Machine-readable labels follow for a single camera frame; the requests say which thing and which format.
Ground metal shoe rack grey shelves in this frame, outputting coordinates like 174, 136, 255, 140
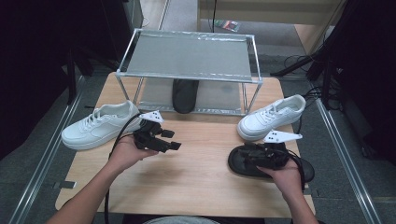
115, 27, 264, 117

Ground aluminium floor rail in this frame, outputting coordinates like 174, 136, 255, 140
7, 76, 87, 224
309, 82, 384, 224

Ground black floor cable bundle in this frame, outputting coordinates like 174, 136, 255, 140
293, 86, 332, 138

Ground black curtain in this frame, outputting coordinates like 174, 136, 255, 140
311, 0, 396, 162
0, 0, 138, 160

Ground person's right hand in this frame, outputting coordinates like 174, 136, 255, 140
256, 158, 304, 197

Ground white sneaker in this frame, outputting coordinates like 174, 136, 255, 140
236, 93, 307, 142
61, 100, 143, 151

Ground hanging black cable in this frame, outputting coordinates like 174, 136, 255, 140
211, 0, 218, 34

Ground wooden cabinet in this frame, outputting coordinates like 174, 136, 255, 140
196, 0, 347, 55

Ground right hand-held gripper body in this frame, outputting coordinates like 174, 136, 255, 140
248, 130, 304, 171

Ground person's left hand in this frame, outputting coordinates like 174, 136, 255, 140
106, 134, 160, 174

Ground black slipper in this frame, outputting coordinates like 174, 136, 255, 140
227, 144, 316, 184
172, 78, 200, 115

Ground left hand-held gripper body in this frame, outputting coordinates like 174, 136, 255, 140
133, 110, 165, 152

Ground person's grey clothing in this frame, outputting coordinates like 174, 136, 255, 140
143, 216, 220, 224

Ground black stand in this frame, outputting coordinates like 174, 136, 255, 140
64, 46, 94, 105
270, 52, 325, 77

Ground colourful packet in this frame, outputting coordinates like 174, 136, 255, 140
214, 20, 241, 34

